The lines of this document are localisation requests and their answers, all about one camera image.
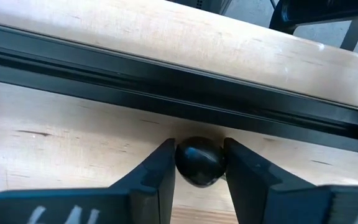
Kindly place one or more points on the dark grey vented box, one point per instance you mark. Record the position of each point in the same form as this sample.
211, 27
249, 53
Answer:
204, 4

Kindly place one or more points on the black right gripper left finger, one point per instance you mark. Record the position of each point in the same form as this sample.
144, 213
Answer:
148, 193

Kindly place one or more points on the black aluminium table frame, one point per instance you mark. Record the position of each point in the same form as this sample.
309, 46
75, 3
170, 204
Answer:
166, 90

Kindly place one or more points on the black cherry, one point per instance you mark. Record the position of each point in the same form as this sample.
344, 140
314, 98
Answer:
199, 161

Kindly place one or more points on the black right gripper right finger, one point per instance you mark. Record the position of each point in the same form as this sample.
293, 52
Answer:
259, 193

